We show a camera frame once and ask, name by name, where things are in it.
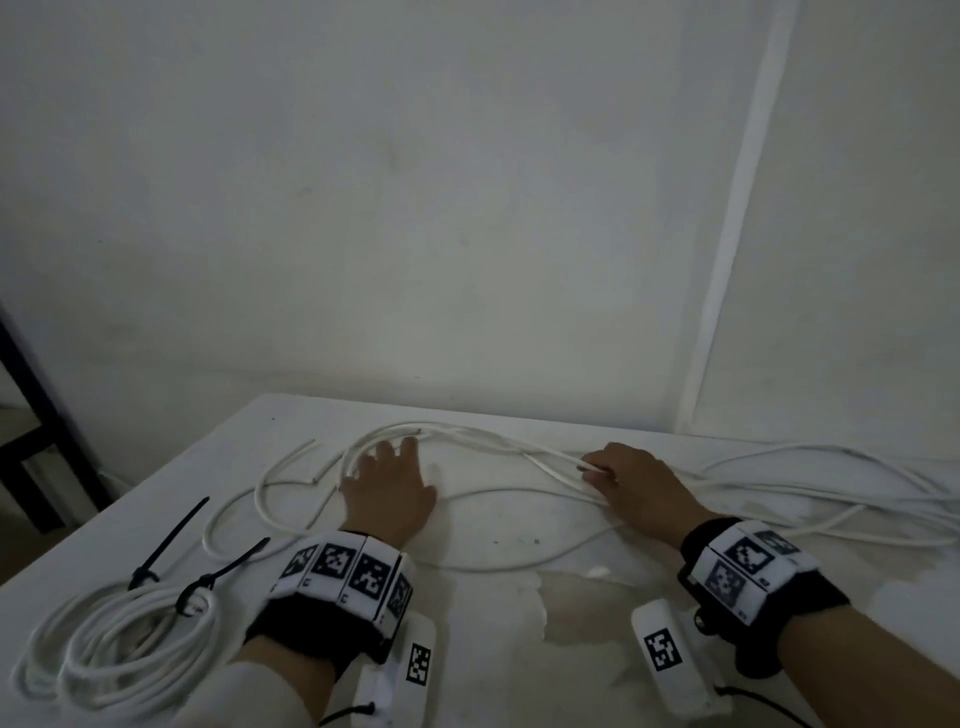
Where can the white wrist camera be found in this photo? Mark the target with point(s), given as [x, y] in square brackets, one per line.
[397, 675]
[667, 660]

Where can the black wristband white markers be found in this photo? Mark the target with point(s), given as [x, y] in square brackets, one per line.
[757, 577]
[337, 577]

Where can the black plastic zip tie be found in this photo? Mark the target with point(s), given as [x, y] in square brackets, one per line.
[169, 544]
[225, 570]

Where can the black right wristband white markers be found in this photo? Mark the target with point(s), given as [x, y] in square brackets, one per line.
[757, 577]

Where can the person's left forearm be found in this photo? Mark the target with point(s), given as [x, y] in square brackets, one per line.
[255, 690]

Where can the person's right forearm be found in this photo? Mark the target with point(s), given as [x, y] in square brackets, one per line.
[877, 675]

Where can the black left wristband white markers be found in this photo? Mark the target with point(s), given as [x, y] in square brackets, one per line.
[337, 577]

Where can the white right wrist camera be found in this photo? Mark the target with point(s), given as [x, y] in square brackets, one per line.
[667, 660]

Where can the person's right hand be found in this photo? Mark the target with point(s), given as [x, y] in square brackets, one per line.
[652, 495]

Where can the person's left hand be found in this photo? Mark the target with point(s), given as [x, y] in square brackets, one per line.
[386, 499]

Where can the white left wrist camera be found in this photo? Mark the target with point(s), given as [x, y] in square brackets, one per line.
[397, 675]

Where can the black metal shelf rack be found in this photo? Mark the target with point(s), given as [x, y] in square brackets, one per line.
[37, 405]

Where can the wooden shelf board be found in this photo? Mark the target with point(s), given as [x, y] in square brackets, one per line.
[15, 424]

